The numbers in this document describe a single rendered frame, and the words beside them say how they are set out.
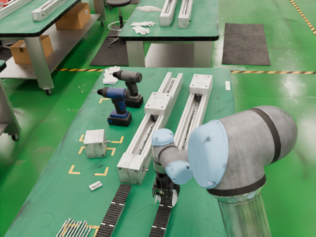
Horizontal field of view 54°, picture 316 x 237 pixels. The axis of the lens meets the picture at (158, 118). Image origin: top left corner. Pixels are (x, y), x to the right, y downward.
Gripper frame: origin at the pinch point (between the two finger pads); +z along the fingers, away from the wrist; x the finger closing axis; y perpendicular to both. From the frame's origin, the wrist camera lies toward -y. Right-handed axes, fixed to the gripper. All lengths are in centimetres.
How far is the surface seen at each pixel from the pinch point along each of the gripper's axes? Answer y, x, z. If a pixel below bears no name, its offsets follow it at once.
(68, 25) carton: -325, -237, 52
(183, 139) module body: -34.7, -1.0, -2.6
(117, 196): 3.0, -20.4, -0.1
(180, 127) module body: -40.7, -3.4, -5.4
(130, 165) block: -8.8, -18.5, -6.4
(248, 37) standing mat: -382, 24, 79
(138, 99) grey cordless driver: -66, -34, -2
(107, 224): 16.6, -19.0, -0.3
